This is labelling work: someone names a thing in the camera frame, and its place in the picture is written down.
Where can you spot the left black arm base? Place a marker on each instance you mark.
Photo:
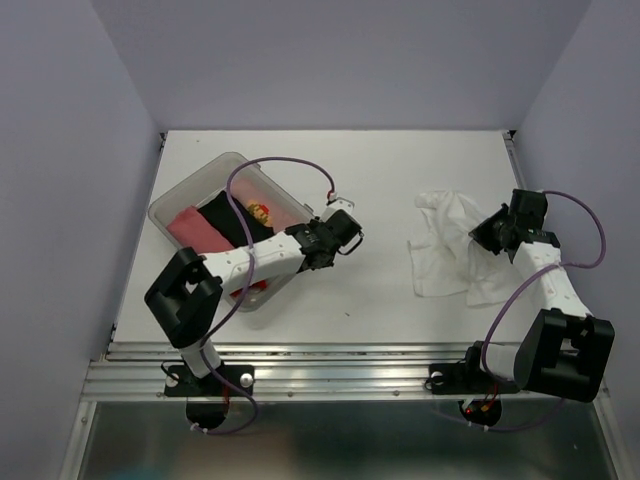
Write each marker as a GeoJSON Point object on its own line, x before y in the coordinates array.
{"type": "Point", "coordinates": [181, 383]}

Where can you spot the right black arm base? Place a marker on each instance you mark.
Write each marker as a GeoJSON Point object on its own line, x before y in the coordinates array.
{"type": "Point", "coordinates": [465, 377]}

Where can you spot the clear plastic storage bin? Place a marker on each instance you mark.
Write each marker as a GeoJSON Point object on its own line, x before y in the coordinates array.
{"type": "Point", "coordinates": [205, 184]}

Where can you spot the rolled pink printed t-shirt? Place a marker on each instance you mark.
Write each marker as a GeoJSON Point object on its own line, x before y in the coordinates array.
{"type": "Point", "coordinates": [265, 205]}

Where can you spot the rolled black t-shirt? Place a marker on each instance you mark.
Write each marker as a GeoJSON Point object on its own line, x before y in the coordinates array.
{"type": "Point", "coordinates": [221, 216]}

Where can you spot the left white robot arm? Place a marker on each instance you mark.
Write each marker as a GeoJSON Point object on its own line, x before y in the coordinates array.
{"type": "Point", "coordinates": [185, 296]}

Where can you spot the white printed t-shirt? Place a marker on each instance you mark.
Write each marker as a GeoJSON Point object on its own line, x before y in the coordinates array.
{"type": "Point", "coordinates": [446, 260]}

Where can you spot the aluminium mounting rail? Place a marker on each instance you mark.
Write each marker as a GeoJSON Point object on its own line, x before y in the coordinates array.
{"type": "Point", "coordinates": [283, 372]}

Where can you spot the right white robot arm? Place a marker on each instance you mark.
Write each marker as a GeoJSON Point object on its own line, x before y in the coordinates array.
{"type": "Point", "coordinates": [566, 349]}

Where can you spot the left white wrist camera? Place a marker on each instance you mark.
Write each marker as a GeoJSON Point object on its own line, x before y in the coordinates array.
{"type": "Point", "coordinates": [338, 204]}

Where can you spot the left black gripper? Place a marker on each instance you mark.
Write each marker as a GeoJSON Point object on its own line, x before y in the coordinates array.
{"type": "Point", "coordinates": [313, 222]}

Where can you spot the rolled red t-shirt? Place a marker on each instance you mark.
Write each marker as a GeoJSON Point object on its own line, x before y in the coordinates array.
{"type": "Point", "coordinates": [191, 229]}

